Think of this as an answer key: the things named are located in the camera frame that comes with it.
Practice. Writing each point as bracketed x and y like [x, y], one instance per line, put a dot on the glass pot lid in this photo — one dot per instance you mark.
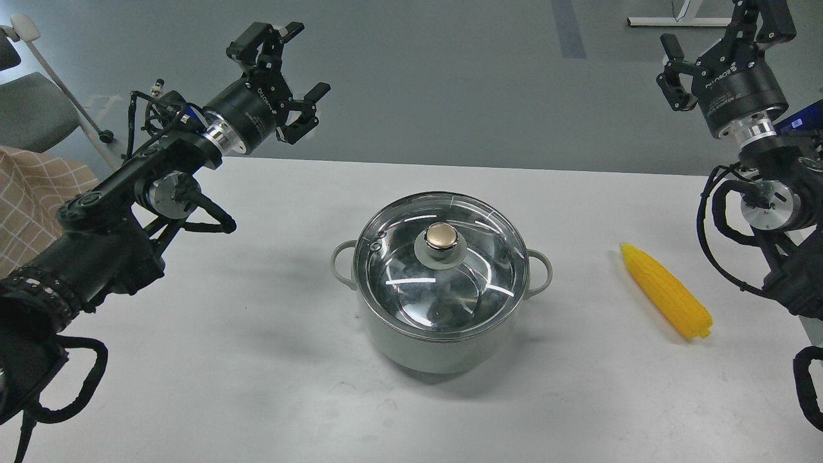
[441, 266]

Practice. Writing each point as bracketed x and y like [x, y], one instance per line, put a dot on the beige checkered cloth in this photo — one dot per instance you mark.
[33, 187]

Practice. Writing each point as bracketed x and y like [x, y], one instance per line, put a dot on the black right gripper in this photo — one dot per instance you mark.
[732, 84]

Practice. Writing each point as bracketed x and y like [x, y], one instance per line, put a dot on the yellow corn cob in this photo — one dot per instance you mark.
[676, 303]

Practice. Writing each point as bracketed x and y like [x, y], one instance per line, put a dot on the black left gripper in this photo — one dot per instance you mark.
[259, 103]

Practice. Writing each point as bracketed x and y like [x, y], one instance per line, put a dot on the white desk leg base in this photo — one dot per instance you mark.
[686, 16]

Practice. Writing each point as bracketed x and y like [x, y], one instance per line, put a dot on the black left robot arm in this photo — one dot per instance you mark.
[116, 233]

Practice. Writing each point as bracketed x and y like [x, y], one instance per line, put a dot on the grey office chair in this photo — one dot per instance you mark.
[38, 110]

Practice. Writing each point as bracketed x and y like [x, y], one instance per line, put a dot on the grey-green steel cooking pot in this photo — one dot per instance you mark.
[432, 356]

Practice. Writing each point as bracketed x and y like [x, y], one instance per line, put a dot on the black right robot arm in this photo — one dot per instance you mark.
[771, 198]

